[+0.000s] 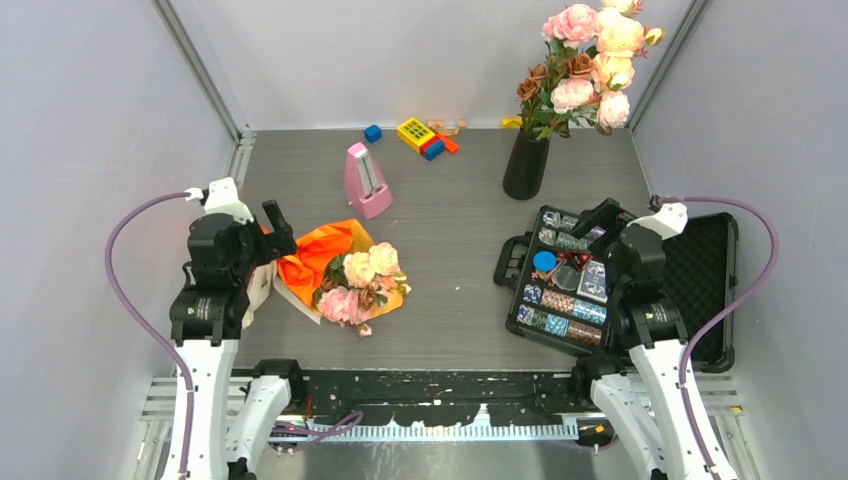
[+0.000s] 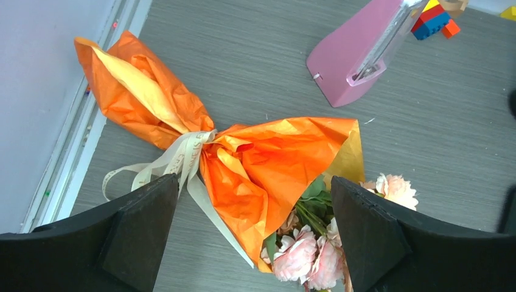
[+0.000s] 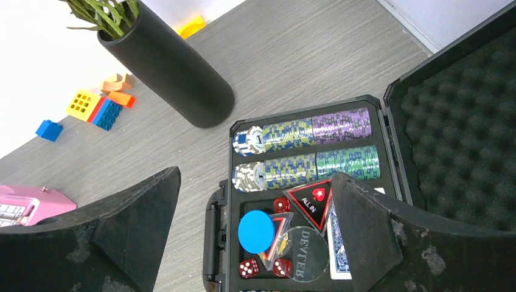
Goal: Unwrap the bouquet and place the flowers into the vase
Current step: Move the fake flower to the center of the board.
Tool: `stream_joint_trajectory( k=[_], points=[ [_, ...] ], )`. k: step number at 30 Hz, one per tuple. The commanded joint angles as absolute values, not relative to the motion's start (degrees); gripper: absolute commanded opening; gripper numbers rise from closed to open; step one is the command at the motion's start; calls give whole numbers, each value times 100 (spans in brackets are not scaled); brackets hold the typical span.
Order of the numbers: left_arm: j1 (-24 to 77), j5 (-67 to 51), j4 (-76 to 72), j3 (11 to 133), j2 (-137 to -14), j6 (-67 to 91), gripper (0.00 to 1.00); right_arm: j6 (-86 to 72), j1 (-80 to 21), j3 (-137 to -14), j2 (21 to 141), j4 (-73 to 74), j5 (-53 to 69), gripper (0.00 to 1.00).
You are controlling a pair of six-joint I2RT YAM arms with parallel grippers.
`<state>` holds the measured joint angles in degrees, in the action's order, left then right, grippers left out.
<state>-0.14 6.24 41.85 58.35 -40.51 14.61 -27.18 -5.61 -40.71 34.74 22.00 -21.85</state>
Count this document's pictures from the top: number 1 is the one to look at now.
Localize pink flowers in vase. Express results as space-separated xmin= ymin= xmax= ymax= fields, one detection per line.
xmin=516 ymin=1 xmax=666 ymax=141

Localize red blue toy blocks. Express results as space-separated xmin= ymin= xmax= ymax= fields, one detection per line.
xmin=419 ymin=134 xmax=459 ymax=161

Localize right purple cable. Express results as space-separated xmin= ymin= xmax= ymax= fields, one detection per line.
xmin=652 ymin=195 xmax=780 ymax=480

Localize small yellow toy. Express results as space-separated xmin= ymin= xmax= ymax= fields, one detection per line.
xmin=501 ymin=117 xmax=523 ymax=129

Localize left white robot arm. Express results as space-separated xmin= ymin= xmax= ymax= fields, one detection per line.
xmin=163 ymin=178 xmax=307 ymax=479

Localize cream printed ribbon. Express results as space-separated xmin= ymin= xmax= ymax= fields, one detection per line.
xmin=242 ymin=262 xmax=277 ymax=329

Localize yellow toy block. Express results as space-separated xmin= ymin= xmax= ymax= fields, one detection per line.
xmin=396 ymin=117 xmax=436 ymax=152

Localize orange flower bouquet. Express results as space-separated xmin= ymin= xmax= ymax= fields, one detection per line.
xmin=272 ymin=219 xmax=412 ymax=337

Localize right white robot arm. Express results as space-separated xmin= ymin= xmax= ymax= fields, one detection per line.
xmin=570 ymin=198 xmax=738 ymax=479

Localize blue toy block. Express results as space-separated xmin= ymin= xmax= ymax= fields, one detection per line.
xmin=363 ymin=124 xmax=383 ymax=144

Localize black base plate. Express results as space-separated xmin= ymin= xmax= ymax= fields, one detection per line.
xmin=282 ymin=369 xmax=600 ymax=427

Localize wooden toy pieces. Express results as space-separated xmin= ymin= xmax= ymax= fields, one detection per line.
xmin=426 ymin=119 xmax=467 ymax=137

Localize black vase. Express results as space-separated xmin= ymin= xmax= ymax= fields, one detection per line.
xmin=502 ymin=131 xmax=550 ymax=200

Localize pink metronome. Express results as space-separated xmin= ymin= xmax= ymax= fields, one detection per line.
xmin=344 ymin=142 xmax=393 ymax=220

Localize black poker chip case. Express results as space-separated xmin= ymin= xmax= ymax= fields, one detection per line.
xmin=493 ymin=199 xmax=738 ymax=373

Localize blue round chip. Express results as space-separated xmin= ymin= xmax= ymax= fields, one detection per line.
xmin=532 ymin=250 xmax=558 ymax=274

